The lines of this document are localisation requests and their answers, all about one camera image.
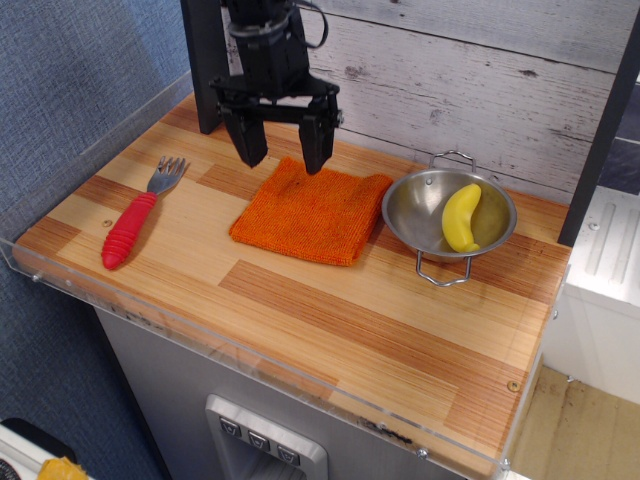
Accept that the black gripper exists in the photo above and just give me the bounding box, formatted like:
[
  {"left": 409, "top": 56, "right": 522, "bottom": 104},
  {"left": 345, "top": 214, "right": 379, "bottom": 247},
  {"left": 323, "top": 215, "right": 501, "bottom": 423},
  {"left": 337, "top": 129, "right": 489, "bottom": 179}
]
[{"left": 209, "top": 14, "right": 343, "bottom": 175}]

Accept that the orange cloth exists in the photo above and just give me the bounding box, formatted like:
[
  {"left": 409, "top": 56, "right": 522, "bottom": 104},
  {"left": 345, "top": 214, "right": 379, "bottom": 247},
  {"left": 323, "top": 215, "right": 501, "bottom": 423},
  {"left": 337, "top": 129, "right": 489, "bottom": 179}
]
[{"left": 229, "top": 157, "right": 393, "bottom": 266}]

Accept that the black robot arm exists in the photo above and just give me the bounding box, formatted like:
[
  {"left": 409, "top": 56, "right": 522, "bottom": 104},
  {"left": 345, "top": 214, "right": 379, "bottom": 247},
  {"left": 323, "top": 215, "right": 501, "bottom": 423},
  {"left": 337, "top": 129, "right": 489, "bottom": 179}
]
[{"left": 209, "top": 1, "right": 342, "bottom": 175}]

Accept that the yellow toy banana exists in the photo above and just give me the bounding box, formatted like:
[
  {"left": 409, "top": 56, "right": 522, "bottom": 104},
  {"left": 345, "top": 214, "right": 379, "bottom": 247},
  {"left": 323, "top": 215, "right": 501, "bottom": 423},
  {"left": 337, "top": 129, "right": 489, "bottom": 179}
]
[{"left": 441, "top": 184, "right": 482, "bottom": 253}]

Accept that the grey toy fridge cabinet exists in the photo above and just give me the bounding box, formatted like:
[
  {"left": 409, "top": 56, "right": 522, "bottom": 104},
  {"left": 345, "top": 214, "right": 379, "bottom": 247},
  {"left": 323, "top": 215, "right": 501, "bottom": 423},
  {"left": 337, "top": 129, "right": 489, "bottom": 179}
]
[{"left": 98, "top": 311, "right": 457, "bottom": 479}]

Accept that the silver dispenser panel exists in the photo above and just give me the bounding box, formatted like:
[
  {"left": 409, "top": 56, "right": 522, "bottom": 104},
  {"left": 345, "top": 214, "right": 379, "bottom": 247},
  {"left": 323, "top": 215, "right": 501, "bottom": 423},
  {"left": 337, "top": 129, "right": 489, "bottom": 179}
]
[{"left": 205, "top": 394, "right": 329, "bottom": 479}]

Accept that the white toy sink unit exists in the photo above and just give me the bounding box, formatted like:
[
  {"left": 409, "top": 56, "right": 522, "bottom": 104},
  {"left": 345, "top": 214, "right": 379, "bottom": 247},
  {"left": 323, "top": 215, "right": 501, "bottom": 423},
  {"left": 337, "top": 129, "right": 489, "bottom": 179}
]
[{"left": 542, "top": 187, "right": 639, "bottom": 403}]

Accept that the yellow object bottom left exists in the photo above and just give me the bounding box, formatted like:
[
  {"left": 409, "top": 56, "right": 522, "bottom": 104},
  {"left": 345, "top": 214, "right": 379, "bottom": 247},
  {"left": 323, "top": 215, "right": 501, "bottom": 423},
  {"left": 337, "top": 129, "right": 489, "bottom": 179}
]
[{"left": 37, "top": 457, "right": 89, "bottom": 480}]

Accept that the clear acrylic guard rail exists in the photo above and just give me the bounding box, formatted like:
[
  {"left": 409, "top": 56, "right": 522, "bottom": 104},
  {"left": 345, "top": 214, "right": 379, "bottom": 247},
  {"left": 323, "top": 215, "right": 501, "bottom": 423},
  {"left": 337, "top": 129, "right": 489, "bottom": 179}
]
[{"left": 14, "top": 73, "right": 580, "bottom": 479}]

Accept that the fork with red handle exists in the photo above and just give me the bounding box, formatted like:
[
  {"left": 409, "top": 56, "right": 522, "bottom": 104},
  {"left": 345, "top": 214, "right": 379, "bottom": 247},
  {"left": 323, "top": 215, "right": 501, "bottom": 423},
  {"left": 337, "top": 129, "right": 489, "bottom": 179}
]
[{"left": 101, "top": 157, "right": 187, "bottom": 270}]

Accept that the black vertical post left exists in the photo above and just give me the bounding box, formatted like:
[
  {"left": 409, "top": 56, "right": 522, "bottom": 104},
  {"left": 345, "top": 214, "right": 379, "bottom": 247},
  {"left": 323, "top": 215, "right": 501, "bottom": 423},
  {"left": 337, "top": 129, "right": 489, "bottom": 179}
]
[{"left": 180, "top": 0, "right": 229, "bottom": 134}]

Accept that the black vertical post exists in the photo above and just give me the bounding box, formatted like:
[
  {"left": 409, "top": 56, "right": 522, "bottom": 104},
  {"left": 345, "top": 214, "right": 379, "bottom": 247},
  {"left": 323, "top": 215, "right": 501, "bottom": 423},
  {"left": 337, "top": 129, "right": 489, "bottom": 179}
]
[
  {"left": 558, "top": 13, "right": 639, "bottom": 247},
  {"left": 180, "top": 0, "right": 229, "bottom": 134}
]

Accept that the steel bowl with handles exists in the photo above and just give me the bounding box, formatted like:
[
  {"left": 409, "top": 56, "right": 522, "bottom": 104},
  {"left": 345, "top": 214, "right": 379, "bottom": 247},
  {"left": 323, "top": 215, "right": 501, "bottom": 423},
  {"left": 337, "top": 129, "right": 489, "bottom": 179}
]
[{"left": 382, "top": 150, "right": 517, "bottom": 287}]

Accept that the black vertical post right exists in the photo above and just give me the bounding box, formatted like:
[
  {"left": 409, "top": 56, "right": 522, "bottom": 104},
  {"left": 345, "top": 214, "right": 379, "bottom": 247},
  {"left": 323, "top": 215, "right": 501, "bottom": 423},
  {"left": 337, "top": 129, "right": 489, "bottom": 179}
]
[{"left": 558, "top": 13, "right": 639, "bottom": 247}]

